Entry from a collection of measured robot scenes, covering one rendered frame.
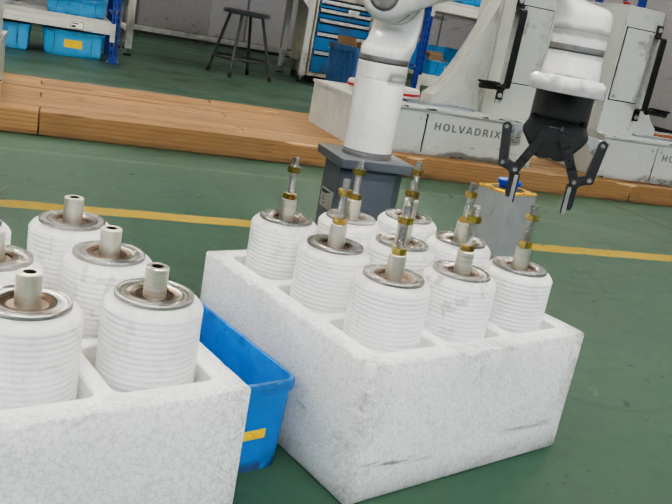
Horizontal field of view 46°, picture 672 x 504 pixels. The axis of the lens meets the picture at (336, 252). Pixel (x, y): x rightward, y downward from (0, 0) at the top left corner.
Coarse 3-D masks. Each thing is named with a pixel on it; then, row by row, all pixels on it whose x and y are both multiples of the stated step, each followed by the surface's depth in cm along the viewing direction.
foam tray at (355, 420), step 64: (256, 320) 105; (320, 320) 97; (320, 384) 95; (384, 384) 89; (448, 384) 96; (512, 384) 104; (320, 448) 95; (384, 448) 93; (448, 448) 100; (512, 448) 109
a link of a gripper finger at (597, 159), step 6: (600, 144) 102; (606, 144) 102; (600, 150) 102; (606, 150) 102; (594, 156) 103; (600, 156) 102; (594, 162) 103; (600, 162) 103; (588, 168) 105; (594, 168) 103; (588, 174) 103; (594, 174) 103; (588, 180) 103; (594, 180) 103
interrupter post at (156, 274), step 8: (152, 264) 75; (160, 264) 76; (152, 272) 74; (160, 272) 74; (168, 272) 75; (144, 280) 75; (152, 280) 75; (160, 280) 75; (144, 288) 75; (152, 288) 75; (160, 288) 75; (144, 296) 75; (152, 296) 75; (160, 296) 75
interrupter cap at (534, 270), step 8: (504, 256) 113; (496, 264) 108; (504, 264) 109; (528, 264) 111; (536, 264) 112; (512, 272) 106; (520, 272) 106; (528, 272) 107; (536, 272) 108; (544, 272) 108
